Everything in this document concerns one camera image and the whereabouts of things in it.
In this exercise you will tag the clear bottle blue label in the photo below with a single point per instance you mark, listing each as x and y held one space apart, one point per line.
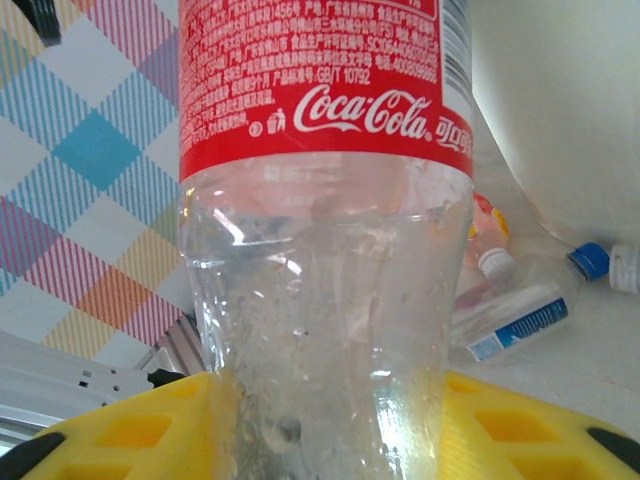
525 322

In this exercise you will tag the cream plastic bin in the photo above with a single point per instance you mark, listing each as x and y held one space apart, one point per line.
575 125

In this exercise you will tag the clear Coca-Cola bottle red label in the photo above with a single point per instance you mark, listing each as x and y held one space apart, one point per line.
320 100

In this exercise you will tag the clear bottle blue cap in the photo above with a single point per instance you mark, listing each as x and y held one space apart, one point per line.
590 262

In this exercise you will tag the pink label bottle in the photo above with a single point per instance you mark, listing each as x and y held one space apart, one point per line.
487 225

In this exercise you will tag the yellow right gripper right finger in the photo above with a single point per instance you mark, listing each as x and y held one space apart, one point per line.
525 435

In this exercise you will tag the aluminium left side rail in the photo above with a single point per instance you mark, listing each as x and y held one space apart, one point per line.
177 345

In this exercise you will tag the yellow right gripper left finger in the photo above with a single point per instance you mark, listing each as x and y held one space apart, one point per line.
125 435

